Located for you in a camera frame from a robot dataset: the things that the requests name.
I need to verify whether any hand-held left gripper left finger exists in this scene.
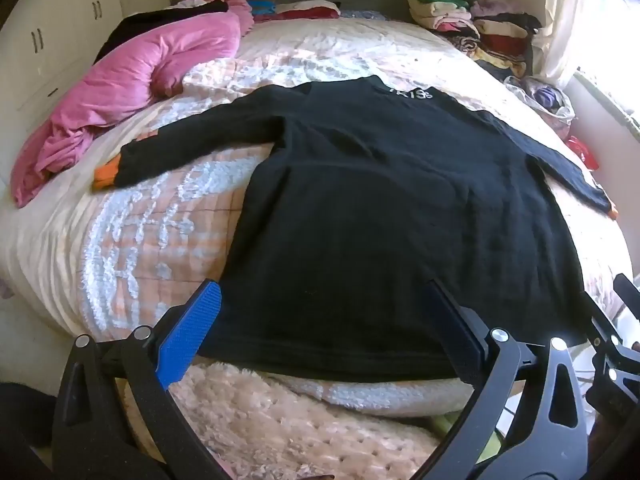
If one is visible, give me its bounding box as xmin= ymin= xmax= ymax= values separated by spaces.
xmin=52 ymin=280 xmax=223 ymax=480

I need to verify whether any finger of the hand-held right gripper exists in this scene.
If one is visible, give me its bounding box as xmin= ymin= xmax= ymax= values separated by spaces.
xmin=582 ymin=294 xmax=626 ymax=381
xmin=614 ymin=273 xmax=640 ymax=311

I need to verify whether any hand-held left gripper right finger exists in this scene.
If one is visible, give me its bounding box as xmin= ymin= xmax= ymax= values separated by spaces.
xmin=415 ymin=279 xmax=588 ymax=480

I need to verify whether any black sweater with orange cuffs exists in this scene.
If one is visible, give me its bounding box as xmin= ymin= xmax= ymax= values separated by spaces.
xmin=92 ymin=75 xmax=621 ymax=383

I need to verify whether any pile of folded clothes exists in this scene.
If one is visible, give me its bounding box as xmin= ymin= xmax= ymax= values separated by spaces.
xmin=407 ymin=0 xmax=543 ymax=82

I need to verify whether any bed with patterned cover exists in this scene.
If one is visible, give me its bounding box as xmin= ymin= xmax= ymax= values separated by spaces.
xmin=0 ymin=15 xmax=633 ymax=411

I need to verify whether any green cloth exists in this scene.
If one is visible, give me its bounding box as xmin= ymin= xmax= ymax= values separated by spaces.
xmin=432 ymin=412 xmax=503 ymax=466

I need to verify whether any red plastic bag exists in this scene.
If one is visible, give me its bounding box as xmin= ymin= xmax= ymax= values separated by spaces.
xmin=567 ymin=137 xmax=601 ymax=172

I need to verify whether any floral laundry basket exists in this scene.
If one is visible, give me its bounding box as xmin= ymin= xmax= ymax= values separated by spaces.
xmin=504 ymin=75 xmax=576 ymax=137

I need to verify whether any pink duvet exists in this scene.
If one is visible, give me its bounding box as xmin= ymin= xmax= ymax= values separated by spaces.
xmin=11 ymin=0 xmax=256 ymax=209

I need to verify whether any window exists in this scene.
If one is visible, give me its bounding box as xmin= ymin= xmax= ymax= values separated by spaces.
xmin=575 ymin=0 xmax=640 ymax=141

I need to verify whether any cream curtain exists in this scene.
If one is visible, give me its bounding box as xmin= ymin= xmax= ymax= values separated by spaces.
xmin=530 ymin=0 xmax=601 ymax=91

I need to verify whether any black garment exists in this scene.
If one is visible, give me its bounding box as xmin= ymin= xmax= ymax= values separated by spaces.
xmin=92 ymin=0 xmax=228 ymax=66

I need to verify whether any cream wardrobe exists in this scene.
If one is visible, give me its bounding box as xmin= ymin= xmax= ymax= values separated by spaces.
xmin=0 ymin=0 xmax=121 ymax=116

